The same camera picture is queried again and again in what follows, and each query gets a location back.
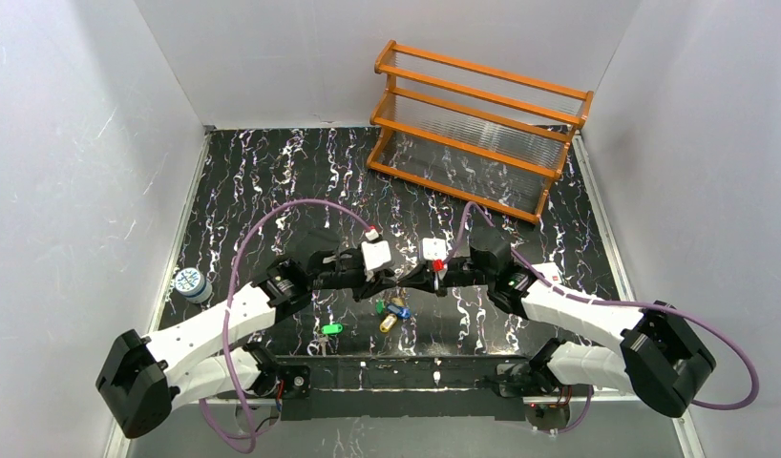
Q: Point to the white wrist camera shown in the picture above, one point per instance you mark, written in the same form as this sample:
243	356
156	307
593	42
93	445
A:
435	251
376	252

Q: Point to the green tag key near edge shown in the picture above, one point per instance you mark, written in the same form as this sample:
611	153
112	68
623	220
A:
325	333

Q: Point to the aluminium front rail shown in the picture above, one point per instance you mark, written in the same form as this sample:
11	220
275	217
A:
390	385

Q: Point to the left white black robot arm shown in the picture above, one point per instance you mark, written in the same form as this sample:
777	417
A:
145	378

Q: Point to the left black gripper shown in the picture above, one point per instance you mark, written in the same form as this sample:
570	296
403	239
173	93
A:
363	281

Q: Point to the orange two-tier rack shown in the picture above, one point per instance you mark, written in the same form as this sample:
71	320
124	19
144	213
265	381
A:
473	132

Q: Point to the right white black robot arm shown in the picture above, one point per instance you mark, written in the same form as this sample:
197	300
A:
646	351

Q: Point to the blue tag key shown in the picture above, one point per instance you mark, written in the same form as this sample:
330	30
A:
401	312

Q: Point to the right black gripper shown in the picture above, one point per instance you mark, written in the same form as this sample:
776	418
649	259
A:
431	278

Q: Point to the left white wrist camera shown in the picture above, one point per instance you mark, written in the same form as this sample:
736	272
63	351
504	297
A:
376	252

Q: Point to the blue white round container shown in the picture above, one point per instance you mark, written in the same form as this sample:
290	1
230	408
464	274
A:
193	285

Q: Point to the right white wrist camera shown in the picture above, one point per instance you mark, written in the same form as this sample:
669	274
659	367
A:
435	251

